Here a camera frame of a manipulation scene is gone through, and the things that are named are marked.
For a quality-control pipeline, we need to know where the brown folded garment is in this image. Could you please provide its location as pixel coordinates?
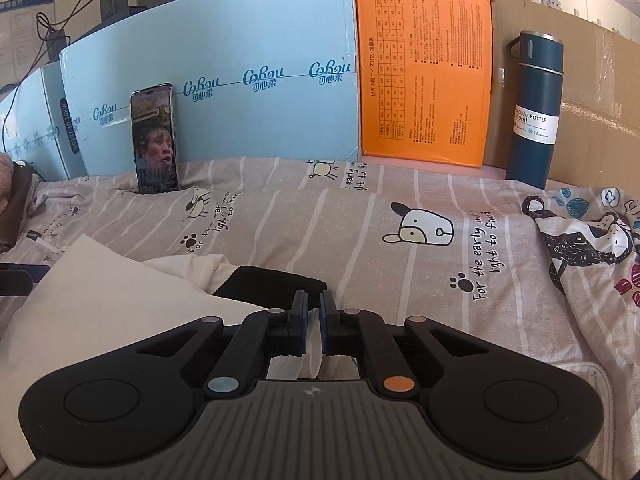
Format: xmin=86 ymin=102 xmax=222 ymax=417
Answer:
xmin=0 ymin=162 xmax=38 ymax=251

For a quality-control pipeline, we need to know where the large light blue cardboard box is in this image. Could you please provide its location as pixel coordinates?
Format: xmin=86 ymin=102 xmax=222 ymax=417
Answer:
xmin=59 ymin=0 xmax=362 ymax=177

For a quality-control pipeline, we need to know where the large black power adapter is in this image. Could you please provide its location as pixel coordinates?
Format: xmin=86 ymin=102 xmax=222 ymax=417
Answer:
xmin=100 ymin=0 xmax=132 ymax=22

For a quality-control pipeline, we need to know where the small black power adapter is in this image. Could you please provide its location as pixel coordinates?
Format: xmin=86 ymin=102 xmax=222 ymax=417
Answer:
xmin=46 ymin=30 xmax=72 ymax=59

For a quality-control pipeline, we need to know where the orange cardboard box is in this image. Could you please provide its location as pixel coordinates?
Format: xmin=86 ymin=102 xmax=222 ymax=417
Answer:
xmin=354 ymin=0 xmax=493 ymax=168

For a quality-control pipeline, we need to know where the crumpled cartoon printed cloth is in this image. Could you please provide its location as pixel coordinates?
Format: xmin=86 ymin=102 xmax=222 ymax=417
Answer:
xmin=521 ymin=186 xmax=640 ymax=351

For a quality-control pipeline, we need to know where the brown cardboard box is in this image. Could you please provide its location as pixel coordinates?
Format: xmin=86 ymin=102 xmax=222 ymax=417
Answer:
xmin=482 ymin=0 xmax=640 ymax=196

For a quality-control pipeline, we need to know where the smartphone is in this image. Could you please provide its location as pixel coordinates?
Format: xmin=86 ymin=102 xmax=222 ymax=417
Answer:
xmin=130 ymin=83 xmax=180 ymax=195

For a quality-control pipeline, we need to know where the dark blue vacuum bottle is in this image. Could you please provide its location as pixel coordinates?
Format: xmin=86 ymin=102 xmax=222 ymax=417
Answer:
xmin=505 ymin=30 xmax=565 ymax=190

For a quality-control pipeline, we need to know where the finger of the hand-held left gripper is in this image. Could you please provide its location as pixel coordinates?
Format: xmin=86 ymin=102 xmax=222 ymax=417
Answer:
xmin=0 ymin=262 xmax=51 ymax=297

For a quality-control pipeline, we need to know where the white t-shirt with black trim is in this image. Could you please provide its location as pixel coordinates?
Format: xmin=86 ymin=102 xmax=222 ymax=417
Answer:
xmin=0 ymin=247 xmax=341 ymax=471

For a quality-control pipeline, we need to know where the small light blue cardboard box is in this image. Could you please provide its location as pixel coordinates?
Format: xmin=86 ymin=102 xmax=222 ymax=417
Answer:
xmin=0 ymin=62 xmax=91 ymax=181

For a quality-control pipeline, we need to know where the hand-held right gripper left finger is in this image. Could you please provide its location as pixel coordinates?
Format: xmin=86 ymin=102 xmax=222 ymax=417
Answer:
xmin=135 ymin=290 xmax=309 ymax=401

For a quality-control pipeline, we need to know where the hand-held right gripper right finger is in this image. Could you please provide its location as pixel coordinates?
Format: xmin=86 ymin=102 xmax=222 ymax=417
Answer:
xmin=320 ymin=290 xmax=488 ymax=401

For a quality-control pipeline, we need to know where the striped cartoon bed sheet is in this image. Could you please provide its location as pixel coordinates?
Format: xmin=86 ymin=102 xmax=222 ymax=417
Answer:
xmin=0 ymin=156 xmax=640 ymax=461

